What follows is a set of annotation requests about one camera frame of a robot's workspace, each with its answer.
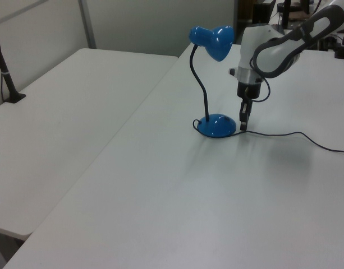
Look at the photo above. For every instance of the blue gooseneck desk lamp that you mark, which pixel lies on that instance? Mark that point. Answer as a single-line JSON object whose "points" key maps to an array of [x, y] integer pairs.
{"points": [[216, 126]]}

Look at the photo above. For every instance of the black pole with clamp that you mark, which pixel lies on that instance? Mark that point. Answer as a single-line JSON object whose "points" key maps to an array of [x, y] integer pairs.
{"points": [[6, 75]]}

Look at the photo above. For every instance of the dark background cabinet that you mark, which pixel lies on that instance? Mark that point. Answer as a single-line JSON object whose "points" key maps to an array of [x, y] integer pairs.
{"points": [[256, 11]]}

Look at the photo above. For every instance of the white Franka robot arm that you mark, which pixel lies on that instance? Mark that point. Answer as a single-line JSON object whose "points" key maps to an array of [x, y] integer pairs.
{"points": [[272, 50]]}

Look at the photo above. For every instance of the thin black background post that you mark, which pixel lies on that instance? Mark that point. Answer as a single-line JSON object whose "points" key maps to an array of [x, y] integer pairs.
{"points": [[285, 14]]}

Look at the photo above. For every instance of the black stand with base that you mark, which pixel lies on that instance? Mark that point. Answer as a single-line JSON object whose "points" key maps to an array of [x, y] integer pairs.
{"points": [[343, 50]]}

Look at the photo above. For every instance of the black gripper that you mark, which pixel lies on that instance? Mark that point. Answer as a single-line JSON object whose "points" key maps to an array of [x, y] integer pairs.
{"points": [[248, 89]]}

